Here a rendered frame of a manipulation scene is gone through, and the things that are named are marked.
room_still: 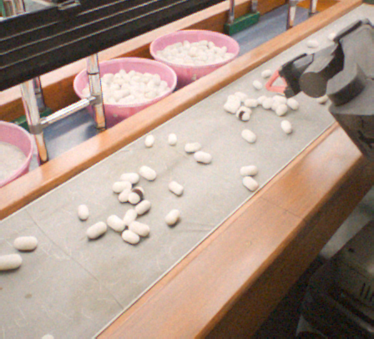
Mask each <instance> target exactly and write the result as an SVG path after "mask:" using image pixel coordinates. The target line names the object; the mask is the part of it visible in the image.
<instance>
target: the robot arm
mask: <svg viewBox="0 0 374 339"><path fill-rule="evenodd" d="M332 41H334V42H335V43H333V44H332V45H329V46H327V47H325V48H323V49H320V50H318V51H316V52H315V53H311V54H310V55H307V53H302V54H300V55H297V56H295V57H294V58H292V59H291V60H289V61H287V62H285V63H284V64H283V65H281V66H280V67H279V68H277V69H276V70H275V72H274V73H273V74H272V76H271V77H270V79H269V80H268V82H267V83H266V84H265V88H266V90H267V91H269V92H275V93H280V94H284V95H285V97H286V98H287V99H288V98H291V97H293V96H296V95H297V94H299V93H301V92H303V93H304V94H307V95H308V96H310V97H312V98H320V97H322V96H324V95H325V94H326V95H327V96H328V98H329V99H330V100H331V102H332V103H331V104H330V106H329V108H328V111H329V112H330V114H331V115H332V116H333V118H334V119H335V120H336V122H337V123H338V124H339V125H340V126H341V128H342V129H343V130H344V132H345V133H346V134H347V136H348V137H349V138H350V140H351V141H352V142H353V144H355V145H356V147H357V148H358V149H359V150H360V151H361V152H362V155H363V156H364V158H365V159H366V160H367V161H370V162H371V163H372V164H374V26H373V25H372V23H371V21H370V20H369V19H368V18H363V19H362V20H361V19H360V18H358V19H357V20H356V21H355V22H353V23H351V24H349V25H348V26H346V27H344V28H343V29H342V30H340V31H339V32H338V33H337V35H336V36H335V37H334V38H333V39H332ZM279 77H281V78H282V80H283V82H284V85H281V86H273V85H272V84H273V83H274V82H275V81H276V80H277V79H278V78H279Z"/></svg>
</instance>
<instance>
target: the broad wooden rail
mask: <svg viewBox="0 0 374 339"><path fill-rule="evenodd" d="M373 185H374V164H372V163H371V162H370V161H367V160H366V159H365V158H364V156H363V155H362V152H361V151H360V150H359V149H358V148H357V147H356V145H355V144H353V142H352V141H351V140H350V138H349V137H348V136H347V134H346V133H345V132H344V130H343V129H342V128H341V126H340V125H339V124H338V123H337V122H335V123H334V124H333V125H332V126H331V127H330V128H329V129H328V130H326V131H325V132H324V133H323V134H322V135H321V136H320V137H319V138H317V139H316V140H315V141H314V142H313V143H312V144H311V145H309V146H308V147H307V148H306V149H305V150H304V151H303V152H302V153H300V154H299V155H298V156H297V157H296V158H295V159H294V160H292V161H291V162H290V163H289V164H288V165H287V166H286V167H285V168H284V169H283V170H282V171H281V172H280V173H279V174H278V175H276V176H275V177H274V178H273V179H272V180H271V181H270V182H269V183H267V184H266V185H265V186H264V187H263V188H262V189H261V190H260V191H258V193H257V194H256V195H254V196H253V197H252V198H250V199H249V200H248V201H247V202H246V203H245V204H244V205H242V206H241V207H240V208H239V209H238V210H237V211H236V212H235V213H234V214H233V215H232V216H231V217H230V218H229V219H228V220H226V221H225V222H224V223H223V224H222V225H221V226H220V227H219V228H217V229H216V230H215V231H214V232H213V233H212V234H211V235H210V236H208V238H207V239H206V240H205V241H204V242H203V243H202V244H200V245H198V246H197V247H196V248H195V249H194V250H192V251H191V252H190V253H189V254H188V255H187V256H186V257H185V258H184V259H183V260H182V261H181V262H180V263H179V264H178V265H177V266H176V267H175V268H174V269H173V270H172V271H171V272H169V273H167V274H166V275H165V276H164V277H163V278H162V279H161V280H160V281H158V283H157V284H156V285H155V286H154V287H153V288H152V289H150V290H149V291H148V292H147V293H146V294H145V295H144V296H142V297H141V298H140V299H138V300H137V301H136V302H135V303H134V304H133V305H132V306H131V307H130V308H129V309H128V310H127V311H126V312H125V313H124V314H123V315H122V316H121V317H120V318H119V319H117V320H116V321H115V322H114V323H113V324H112V325H111V326H108V327H107V328H106V330H105V331H104V332H103V333H102V334H100V335H99V336H98V337H97V338H96V339H250V338H251V337H252V336H253V335H254V334H255V332H256V331H257V330H258V328H259V327H260V325H261V324H262V323H263V322H264V320H265V319H266V318H267V317H268V316H269V315H270V314H271V312H272V311H273V310H274V309H275V307H276V306H277V305H278V303H279V302H280V301H281V300H282V299H283V298H284V297H285V295H286V293H287V292H288V290H290V288H291V287H292V286H293V285H294V284H295V282H296V281H297V280H298V278H299V277H300V276H301V274H303V273H304V272H305V270H306V269H307V268H308V267H309V265H310V264H311V262H312V261H313V260H314V259H315V257H316V256H317V255H318V253H319V252H320V251H321V249H322V248H324V247H325V246H326V244H327V243H328V242H329V240H330V239H331V238H332V236H333V235H334V234H335V233H336V231H337V230H338V228H339V227H340V226H341V224H342V223H343V222H345V221H346V219H347V218H348V217H349V215H350V214H351V213H352V211H353V210H354V209H355V208H356V207H357V206H358V205H359V203H360V202H361V201H362V198H363V197H365V196H366V194H367V193H368V192H369V190H370V189H371V188H372V186H373Z"/></svg>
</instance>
